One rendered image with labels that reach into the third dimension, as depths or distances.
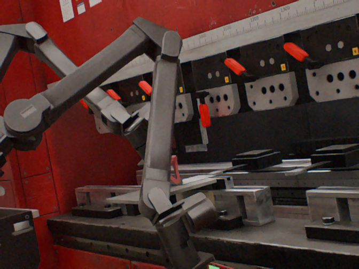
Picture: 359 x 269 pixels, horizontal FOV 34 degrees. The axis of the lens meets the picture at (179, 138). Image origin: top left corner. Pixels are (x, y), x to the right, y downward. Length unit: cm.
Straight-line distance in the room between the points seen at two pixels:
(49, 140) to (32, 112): 119
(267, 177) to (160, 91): 66
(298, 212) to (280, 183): 212
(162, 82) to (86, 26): 82
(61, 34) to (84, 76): 97
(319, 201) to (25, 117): 68
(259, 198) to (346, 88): 43
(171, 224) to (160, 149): 17
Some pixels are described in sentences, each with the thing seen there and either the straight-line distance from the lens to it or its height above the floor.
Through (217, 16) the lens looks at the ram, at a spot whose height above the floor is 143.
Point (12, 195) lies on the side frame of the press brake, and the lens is 244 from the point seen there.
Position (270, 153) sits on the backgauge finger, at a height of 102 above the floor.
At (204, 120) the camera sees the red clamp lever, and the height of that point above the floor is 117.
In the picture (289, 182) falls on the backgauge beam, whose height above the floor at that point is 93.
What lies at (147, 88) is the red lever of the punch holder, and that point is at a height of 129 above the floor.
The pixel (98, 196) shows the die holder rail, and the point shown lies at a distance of 227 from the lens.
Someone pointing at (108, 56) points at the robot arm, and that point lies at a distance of 137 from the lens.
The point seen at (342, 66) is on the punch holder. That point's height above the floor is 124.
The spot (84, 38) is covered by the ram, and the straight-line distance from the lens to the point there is 214.
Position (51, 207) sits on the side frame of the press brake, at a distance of 245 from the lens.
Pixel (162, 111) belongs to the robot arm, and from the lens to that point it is 132.
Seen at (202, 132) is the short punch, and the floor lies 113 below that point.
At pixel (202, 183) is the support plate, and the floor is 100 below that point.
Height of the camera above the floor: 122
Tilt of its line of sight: 3 degrees down
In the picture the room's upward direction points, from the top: 10 degrees counter-clockwise
